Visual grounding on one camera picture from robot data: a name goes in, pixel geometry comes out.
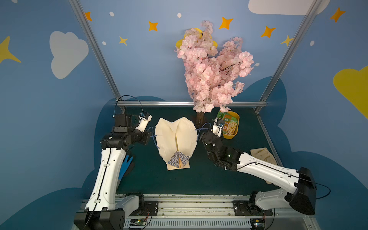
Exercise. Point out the blue checkered paper bag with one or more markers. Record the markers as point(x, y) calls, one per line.
point(176, 141)

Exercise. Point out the left aluminium frame post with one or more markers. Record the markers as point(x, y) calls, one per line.
point(78, 11)

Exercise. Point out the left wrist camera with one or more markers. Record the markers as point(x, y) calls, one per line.
point(144, 118)

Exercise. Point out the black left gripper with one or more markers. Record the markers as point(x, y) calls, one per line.
point(143, 136)

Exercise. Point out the beige work glove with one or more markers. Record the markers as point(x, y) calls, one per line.
point(263, 154)

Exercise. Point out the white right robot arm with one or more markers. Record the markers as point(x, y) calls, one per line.
point(297, 188)

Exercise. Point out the pink blossom artificial tree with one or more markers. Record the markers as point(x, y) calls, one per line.
point(211, 75)

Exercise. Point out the aluminium frame post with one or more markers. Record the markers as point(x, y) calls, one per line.
point(315, 8)
point(78, 11)

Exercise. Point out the green orange condiment packet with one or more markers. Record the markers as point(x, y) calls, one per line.
point(230, 124)

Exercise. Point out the yellow plastic tray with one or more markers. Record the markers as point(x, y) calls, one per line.
point(234, 114)

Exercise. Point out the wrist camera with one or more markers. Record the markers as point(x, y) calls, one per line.
point(218, 126)
point(144, 118)

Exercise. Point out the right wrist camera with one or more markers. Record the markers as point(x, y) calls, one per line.
point(218, 126)

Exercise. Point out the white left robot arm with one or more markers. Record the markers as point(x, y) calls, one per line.
point(106, 178)

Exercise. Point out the aluminium back frame rail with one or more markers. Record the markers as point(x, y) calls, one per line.
point(184, 104)

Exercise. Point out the blue work glove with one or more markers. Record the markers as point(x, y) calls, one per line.
point(125, 168)

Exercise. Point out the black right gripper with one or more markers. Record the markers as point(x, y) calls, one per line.
point(207, 138)

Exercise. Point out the right aluminium frame post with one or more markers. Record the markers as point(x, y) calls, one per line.
point(315, 8)

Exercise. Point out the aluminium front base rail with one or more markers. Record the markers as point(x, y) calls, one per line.
point(265, 210)

